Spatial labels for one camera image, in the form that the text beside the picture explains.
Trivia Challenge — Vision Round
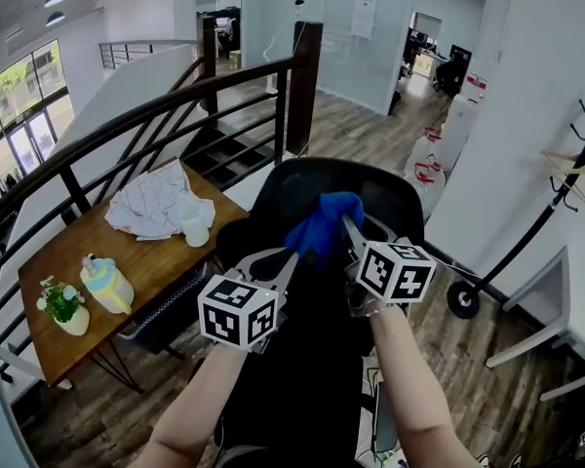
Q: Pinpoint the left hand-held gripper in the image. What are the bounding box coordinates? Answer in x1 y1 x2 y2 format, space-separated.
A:
197 246 303 356

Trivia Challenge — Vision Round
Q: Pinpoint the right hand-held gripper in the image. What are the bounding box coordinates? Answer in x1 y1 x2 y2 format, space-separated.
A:
340 213 439 319

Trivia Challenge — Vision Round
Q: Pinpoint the blue cloth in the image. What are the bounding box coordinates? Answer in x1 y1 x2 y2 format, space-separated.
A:
285 191 367 270

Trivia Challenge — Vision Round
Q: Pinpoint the black mesh office chair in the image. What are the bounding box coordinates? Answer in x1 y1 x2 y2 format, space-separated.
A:
214 156 428 468

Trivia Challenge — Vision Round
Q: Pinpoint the person's right forearm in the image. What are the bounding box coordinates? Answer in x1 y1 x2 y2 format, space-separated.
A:
368 302 480 468

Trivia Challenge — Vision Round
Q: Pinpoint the person's left forearm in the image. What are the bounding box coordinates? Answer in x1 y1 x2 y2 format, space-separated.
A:
126 341 251 468

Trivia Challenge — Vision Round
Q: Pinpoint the white patterned crumpled cloth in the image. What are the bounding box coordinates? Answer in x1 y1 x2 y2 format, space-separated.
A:
103 158 217 243

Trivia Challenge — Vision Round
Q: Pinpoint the dark grey fabric chair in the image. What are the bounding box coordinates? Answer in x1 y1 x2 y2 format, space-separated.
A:
118 219 225 361

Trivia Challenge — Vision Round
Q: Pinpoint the wooden table with hairpin legs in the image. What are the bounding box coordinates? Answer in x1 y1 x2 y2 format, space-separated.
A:
18 157 251 395

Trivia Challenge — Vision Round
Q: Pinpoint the white floor appliance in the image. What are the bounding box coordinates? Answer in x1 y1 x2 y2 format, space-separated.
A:
441 94 484 176

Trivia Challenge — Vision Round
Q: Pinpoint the black coat rack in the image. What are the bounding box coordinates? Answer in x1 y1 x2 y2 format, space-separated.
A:
446 59 585 321

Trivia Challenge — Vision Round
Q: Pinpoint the yellow and blue pitcher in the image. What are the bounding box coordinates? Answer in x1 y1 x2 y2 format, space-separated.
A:
79 254 136 316

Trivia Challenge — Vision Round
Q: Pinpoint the black swivel office chair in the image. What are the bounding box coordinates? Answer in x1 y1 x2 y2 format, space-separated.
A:
431 44 474 98

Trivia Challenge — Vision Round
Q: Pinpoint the black stair railing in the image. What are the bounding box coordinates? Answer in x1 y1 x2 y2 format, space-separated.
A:
0 15 324 360

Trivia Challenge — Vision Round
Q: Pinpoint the potted plant in pale pot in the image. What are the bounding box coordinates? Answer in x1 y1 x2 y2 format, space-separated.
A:
36 275 92 337

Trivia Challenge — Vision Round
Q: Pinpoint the white desk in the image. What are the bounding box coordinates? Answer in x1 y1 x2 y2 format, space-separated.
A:
485 240 585 404

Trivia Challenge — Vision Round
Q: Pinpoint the wooden clothes hanger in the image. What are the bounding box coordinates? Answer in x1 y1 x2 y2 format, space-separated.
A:
539 148 585 212

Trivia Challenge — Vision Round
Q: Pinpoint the white paper notice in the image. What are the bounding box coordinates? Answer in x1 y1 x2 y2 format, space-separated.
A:
350 0 379 42

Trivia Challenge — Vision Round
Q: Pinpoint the large framed window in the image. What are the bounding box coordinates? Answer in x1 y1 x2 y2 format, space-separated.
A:
0 38 78 180

